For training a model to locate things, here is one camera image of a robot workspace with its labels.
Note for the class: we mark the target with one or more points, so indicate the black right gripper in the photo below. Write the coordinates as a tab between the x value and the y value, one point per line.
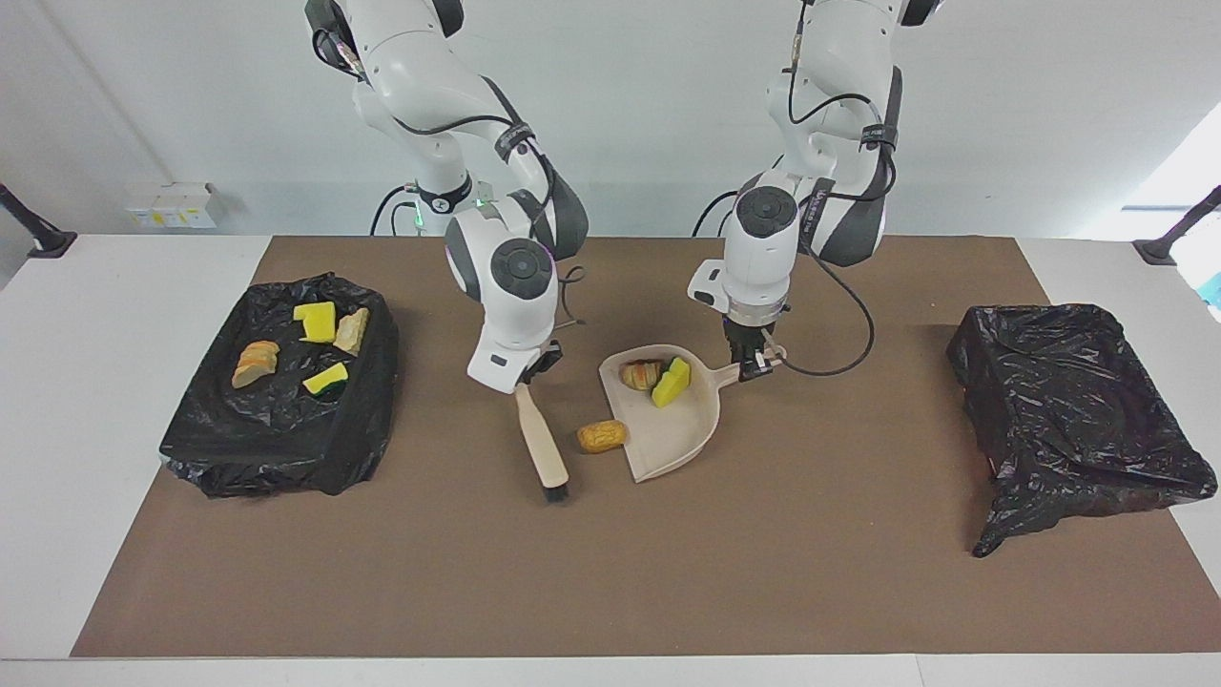
550	360

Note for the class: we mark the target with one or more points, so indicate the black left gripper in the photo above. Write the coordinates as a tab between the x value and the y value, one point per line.
752	336

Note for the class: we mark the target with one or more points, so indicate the beige hand brush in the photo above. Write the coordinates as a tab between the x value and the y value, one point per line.
542	439

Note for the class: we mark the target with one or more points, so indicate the yellow sponge wedge piece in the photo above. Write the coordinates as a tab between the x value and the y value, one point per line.
671	384

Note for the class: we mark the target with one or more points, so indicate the brown bread roll toy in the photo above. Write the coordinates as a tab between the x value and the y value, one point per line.
601	437

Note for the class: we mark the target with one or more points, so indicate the beige plastic dustpan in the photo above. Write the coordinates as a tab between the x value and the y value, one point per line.
682	429

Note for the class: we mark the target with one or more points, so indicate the orange striped croissant toy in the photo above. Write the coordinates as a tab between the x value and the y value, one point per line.
639	375
256	364

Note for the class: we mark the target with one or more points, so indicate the pale cream bread piece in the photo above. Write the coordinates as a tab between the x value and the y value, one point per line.
351	332

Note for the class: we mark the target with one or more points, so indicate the green and yellow sponge piece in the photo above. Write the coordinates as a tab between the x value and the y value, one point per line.
326	379

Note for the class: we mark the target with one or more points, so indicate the L-shaped yellow sponge piece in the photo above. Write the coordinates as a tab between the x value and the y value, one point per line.
317	324

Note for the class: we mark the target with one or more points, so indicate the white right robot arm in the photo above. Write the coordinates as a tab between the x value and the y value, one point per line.
515	315

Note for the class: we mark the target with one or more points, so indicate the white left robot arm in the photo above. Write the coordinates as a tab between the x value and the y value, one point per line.
763	267

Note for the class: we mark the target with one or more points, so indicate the black bag lined bin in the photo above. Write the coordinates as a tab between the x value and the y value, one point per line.
1078	410
267	448

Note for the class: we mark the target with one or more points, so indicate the brown table mat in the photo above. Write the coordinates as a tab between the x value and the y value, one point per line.
572	592

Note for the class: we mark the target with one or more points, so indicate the black clamp stand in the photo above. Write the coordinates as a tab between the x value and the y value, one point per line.
43	243
1159	250

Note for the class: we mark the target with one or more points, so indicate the teal object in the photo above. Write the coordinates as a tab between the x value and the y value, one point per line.
1214	289

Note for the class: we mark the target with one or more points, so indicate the white wall socket box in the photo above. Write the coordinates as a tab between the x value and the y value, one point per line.
172	205

